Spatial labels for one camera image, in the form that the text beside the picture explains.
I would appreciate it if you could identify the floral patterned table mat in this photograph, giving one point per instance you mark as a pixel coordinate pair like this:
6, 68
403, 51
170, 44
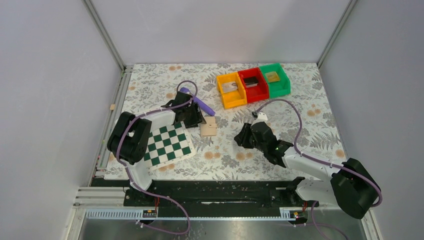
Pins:
303, 116

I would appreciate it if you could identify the green white chessboard mat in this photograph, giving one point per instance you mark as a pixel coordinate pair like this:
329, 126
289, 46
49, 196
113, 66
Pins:
168, 145

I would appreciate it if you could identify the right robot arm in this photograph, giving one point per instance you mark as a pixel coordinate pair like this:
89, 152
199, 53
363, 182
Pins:
347, 184

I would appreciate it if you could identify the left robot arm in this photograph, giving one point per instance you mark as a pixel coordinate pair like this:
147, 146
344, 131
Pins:
129, 138

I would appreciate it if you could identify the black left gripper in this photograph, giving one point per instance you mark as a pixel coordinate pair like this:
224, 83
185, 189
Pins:
193, 117

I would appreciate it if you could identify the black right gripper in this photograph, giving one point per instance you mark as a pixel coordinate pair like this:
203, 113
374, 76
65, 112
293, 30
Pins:
249, 136

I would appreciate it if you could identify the gold card in green bin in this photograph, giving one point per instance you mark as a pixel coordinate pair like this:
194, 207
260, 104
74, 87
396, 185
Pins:
272, 77

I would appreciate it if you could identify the red plastic bin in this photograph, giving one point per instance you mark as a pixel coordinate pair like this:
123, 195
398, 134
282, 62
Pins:
258, 93

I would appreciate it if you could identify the yellow plastic bin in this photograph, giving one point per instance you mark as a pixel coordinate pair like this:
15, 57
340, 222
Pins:
232, 99

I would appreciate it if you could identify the silver card in yellow bin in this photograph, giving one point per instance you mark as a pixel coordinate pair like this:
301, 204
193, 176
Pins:
228, 87

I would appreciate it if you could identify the green plastic bin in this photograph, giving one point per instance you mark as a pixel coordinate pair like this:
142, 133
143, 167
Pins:
277, 89

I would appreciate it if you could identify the purple toy microphone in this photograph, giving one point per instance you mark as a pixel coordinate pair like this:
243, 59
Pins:
203, 106

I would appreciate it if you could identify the black card in red bin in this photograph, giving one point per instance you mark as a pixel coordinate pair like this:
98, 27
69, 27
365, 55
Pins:
251, 81

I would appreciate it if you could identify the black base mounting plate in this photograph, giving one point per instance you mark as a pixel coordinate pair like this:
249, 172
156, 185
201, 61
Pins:
213, 200

